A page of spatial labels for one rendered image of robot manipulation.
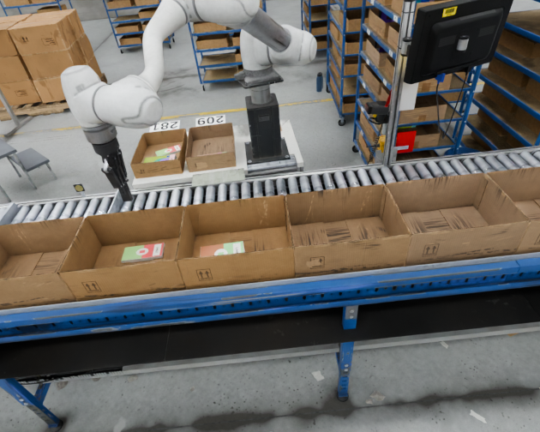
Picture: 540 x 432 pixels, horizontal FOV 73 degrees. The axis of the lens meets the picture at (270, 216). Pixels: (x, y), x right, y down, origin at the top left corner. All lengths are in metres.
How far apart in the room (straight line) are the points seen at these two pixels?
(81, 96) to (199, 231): 0.69
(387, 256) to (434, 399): 1.01
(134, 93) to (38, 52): 4.69
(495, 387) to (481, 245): 1.01
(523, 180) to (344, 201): 0.71
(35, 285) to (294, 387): 1.31
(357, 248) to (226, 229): 0.56
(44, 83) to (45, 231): 4.23
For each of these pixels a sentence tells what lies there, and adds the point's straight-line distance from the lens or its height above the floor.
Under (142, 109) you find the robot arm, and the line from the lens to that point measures 1.02.
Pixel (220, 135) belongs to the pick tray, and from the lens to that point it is 2.52.
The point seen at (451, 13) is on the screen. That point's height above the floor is 1.52.
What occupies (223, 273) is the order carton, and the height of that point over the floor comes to 0.96.
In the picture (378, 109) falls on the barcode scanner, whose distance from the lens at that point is 2.02.
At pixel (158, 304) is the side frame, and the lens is 1.34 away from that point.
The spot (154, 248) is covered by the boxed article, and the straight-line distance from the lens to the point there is 1.55.
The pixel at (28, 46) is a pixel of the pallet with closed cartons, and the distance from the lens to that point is 5.71.
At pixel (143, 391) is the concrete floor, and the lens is 2.27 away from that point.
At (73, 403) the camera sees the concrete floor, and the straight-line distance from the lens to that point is 2.41.
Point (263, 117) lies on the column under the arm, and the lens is 2.11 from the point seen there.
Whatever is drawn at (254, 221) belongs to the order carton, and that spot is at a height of 0.93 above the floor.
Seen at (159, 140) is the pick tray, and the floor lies 0.79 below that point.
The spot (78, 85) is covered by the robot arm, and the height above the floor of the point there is 1.59.
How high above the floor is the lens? 1.92
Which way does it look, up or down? 40 degrees down
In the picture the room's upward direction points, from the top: 6 degrees counter-clockwise
